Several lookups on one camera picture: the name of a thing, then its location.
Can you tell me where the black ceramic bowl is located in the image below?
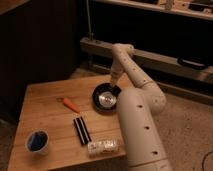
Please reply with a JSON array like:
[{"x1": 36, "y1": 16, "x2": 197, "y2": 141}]
[{"x1": 92, "y1": 83, "x2": 121, "y2": 112}]

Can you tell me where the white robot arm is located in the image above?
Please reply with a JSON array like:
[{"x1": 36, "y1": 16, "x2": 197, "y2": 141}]
[{"x1": 110, "y1": 43, "x2": 173, "y2": 171}]

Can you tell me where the grey metal beam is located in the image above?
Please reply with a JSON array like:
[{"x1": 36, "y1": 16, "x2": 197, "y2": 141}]
[{"x1": 80, "y1": 37, "x2": 213, "y2": 84}]

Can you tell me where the vertical metal pole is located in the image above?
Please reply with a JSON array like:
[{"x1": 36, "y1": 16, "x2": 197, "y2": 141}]
[{"x1": 86, "y1": 0, "x2": 94, "y2": 41}]

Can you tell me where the orange carrot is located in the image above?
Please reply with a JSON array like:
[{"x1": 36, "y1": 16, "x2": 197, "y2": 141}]
[{"x1": 63, "y1": 98, "x2": 80, "y2": 113}]

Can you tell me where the black striped rectangular block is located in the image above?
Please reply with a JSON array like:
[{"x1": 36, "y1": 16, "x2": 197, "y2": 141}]
[{"x1": 73, "y1": 117, "x2": 91, "y2": 145}]

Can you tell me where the wooden table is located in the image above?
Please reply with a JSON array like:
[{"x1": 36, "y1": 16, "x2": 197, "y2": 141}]
[{"x1": 8, "y1": 75, "x2": 121, "y2": 171}]

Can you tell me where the upper wooden shelf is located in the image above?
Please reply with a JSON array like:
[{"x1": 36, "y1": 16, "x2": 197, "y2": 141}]
[{"x1": 93, "y1": 0, "x2": 213, "y2": 21}]

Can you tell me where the white cup blue inside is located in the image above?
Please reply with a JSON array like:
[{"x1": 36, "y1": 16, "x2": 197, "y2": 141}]
[{"x1": 25, "y1": 130, "x2": 49, "y2": 155}]

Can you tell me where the black handle on beam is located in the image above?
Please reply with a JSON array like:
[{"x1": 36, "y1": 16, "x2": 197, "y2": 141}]
[{"x1": 177, "y1": 58, "x2": 209, "y2": 70}]

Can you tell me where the black cable on floor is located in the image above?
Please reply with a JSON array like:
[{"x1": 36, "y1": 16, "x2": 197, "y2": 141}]
[{"x1": 201, "y1": 150, "x2": 213, "y2": 171}]

